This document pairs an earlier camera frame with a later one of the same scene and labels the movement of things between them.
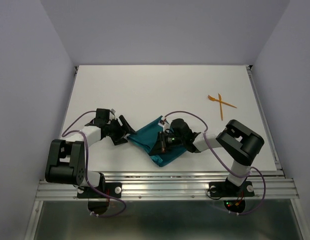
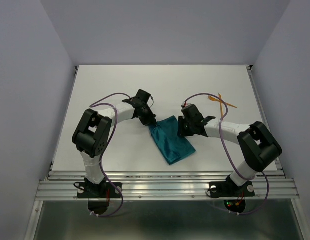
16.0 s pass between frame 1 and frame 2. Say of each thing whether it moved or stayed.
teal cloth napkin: moved
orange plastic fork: stayed
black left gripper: moved
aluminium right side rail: stayed
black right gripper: moved
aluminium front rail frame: stayed
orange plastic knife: stayed
